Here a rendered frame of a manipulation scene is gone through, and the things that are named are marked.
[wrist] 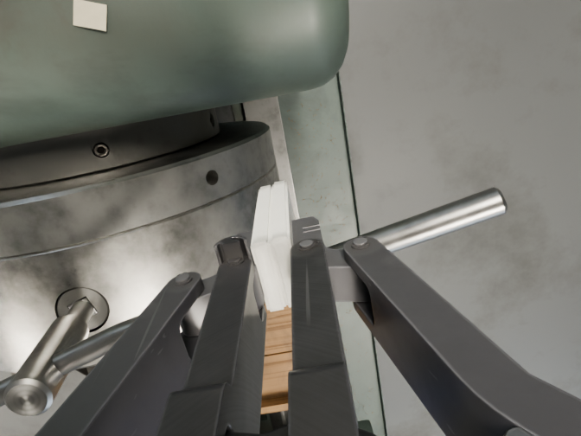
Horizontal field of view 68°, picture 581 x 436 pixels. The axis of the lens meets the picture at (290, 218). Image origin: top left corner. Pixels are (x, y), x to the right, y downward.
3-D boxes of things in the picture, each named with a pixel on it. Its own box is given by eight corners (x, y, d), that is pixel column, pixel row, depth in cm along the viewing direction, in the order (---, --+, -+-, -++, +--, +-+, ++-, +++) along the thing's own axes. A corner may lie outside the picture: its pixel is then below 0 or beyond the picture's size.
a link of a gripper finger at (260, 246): (286, 310, 17) (267, 314, 17) (284, 235, 23) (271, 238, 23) (269, 241, 16) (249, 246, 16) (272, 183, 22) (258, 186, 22)
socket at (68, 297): (88, 317, 32) (76, 339, 29) (60, 283, 31) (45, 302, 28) (127, 297, 32) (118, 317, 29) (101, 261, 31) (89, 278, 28)
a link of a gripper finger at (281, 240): (269, 240, 15) (289, 237, 15) (271, 182, 22) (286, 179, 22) (286, 310, 17) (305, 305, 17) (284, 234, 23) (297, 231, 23)
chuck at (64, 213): (13, 160, 54) (-242, 253, 25) (257, 112, 57) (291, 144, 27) (23, 186, 56) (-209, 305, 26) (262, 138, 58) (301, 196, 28)
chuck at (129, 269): (23, 186, 56) (-208, 305, 26) (262, 138, 58) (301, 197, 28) (48, 249, 58) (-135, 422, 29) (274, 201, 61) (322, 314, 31)
